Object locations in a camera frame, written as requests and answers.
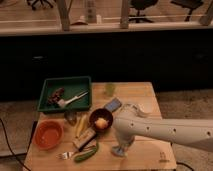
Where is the black cable right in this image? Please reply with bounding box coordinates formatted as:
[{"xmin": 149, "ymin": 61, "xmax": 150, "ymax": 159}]
[{"xmin": 175, "ymin": 161, "xmax": 196, "ymax": 171}]

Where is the brown grape cluster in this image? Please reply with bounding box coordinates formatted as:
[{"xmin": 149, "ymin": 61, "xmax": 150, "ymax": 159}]
[{"xmin": 47, "ymin": 88, "xmax": 64, "ymax": 105}]

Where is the dark bowl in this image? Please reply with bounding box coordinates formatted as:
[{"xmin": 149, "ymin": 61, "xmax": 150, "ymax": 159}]
[{"xmin": 89, "ymin": 108, "xmax": 113, "ymax": 133}]

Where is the white paper cup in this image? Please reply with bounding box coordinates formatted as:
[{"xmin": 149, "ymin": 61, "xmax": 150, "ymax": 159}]
[{"xmin": 139, "ymin": 103, "xmax": 153, "ymax": 115}]

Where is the grey metal cup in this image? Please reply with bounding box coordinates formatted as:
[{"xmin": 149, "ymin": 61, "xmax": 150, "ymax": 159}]
[{"xmin": 64, "ymin": 111, "xmax": 77, "ymax": 126}]

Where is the green plastic tray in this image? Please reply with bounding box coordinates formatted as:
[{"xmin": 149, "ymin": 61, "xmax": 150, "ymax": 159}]
[{"xmin": 37, "ymin": 76, "xmax": 92, "ymax": 114}]

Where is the green cucumber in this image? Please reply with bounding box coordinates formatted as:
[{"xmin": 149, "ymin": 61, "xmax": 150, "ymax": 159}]
[{"xmin": 74, "ymin": 144, "xmax": 99, "ymax": 163}]

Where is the black cable left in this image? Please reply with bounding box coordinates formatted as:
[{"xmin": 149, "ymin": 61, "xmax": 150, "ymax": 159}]
[{"xmin": 0, "ymin": 118, "xmax": 32, "ymax": 171}]

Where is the orange bowl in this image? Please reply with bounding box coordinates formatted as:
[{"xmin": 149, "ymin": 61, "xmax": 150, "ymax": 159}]
[{"xmin": 33, "ymin": 120, "xmax": 64, "ymax": 150}]

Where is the blue-grey towel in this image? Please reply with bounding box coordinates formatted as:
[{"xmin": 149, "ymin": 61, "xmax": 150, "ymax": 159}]
[{"xmin": 111, "ymin": 146, "xmax": 127, "ymax": 157}]

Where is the white spatula in tray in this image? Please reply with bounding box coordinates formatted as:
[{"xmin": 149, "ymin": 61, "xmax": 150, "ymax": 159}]
[{"xmin": 57, "ymin": 91, "xmax": 88, "ymax": 108}]

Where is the translucent green cup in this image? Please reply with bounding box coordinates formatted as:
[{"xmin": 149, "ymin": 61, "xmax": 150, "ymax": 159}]
[{"xmin": 105, "ymin": 83, "xmax": 115, "ymax": 97}]

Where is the metal fork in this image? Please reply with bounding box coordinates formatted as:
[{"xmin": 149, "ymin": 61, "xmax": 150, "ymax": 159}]
[{"xmin": 58, "ymin": 151, "xmax": 85, "ymax": 160}]

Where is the yellow food piece in bowl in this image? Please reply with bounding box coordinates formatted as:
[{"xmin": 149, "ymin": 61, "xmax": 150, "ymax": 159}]
[{"xmin": 95, "ymin": 118, "xmax": 108, "ymax": 130}]

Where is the black office chair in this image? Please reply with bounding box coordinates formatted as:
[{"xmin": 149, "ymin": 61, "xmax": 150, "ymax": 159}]
[{"xmin": 129, "ymin": 0, "xmax": 158, "ymax": 23}]

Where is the yellow banana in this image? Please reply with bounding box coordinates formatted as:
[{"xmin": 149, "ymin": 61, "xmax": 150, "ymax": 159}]
[{"xmin": 75, "ymin": 114, "xmax": 87, "ymax": 138}]

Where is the black cable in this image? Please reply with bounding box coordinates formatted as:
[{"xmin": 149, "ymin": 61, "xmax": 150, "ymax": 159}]
[
  {"xmin": 175, "ymin": 161, "xmax": 196, "ymax": 171},
  {"xmin": 0, "ymin": 118, "xmax": 32, "ymax": 171}
]

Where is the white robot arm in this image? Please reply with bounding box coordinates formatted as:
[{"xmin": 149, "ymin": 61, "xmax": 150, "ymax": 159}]
[{"xmin": 113, "ymin": 103, "xmax": 213, "ymax": 152}]

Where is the tan rectangular block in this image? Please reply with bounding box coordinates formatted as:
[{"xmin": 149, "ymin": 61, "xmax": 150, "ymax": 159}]
[{"xmin": 73, "ymin": 128, "xmax": 96, "ymax": 149}]

